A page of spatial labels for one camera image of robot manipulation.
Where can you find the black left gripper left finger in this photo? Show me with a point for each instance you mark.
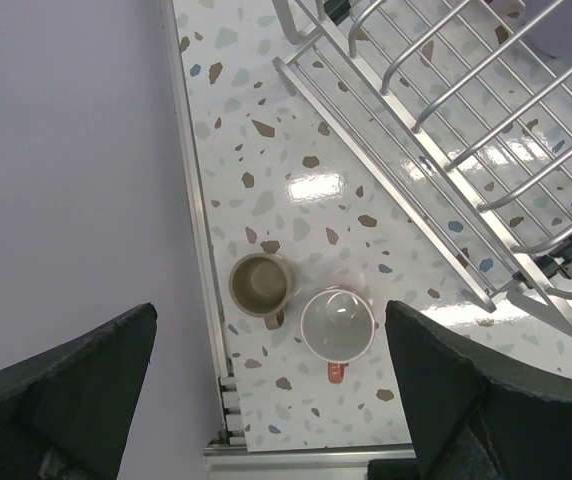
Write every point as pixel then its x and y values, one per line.
pixel 66 412

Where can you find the metal wire dish rack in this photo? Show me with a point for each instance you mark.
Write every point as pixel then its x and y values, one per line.
pixel 462 110

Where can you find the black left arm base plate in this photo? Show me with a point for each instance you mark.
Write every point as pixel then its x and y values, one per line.
pixel 393 469

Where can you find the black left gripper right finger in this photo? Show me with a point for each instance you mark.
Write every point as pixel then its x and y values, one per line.
pixel 475 413

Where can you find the grey beige mug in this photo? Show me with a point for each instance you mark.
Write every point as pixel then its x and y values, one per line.
pixel 261 284

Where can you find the pink textured mug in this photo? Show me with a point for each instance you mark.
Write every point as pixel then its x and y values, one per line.
pixel 338 326

